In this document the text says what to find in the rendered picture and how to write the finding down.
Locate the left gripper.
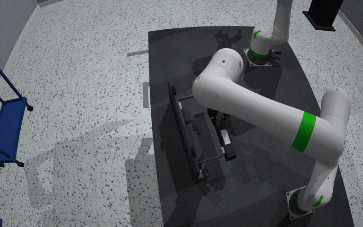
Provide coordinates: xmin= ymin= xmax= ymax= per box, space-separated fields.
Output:
xmin=207 ymin=109 xmax=218 ymax=125

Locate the black rectangular panel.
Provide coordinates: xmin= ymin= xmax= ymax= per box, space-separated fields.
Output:
xmin=168 ymin=81 xmax=200 ymax=183

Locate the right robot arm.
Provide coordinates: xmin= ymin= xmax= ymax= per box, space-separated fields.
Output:
xmin=247 ymin=0 xmax=293 ymax=65

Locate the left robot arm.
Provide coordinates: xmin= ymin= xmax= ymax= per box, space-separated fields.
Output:
xmin=192 ymin=48 xmax=351 ymax=216

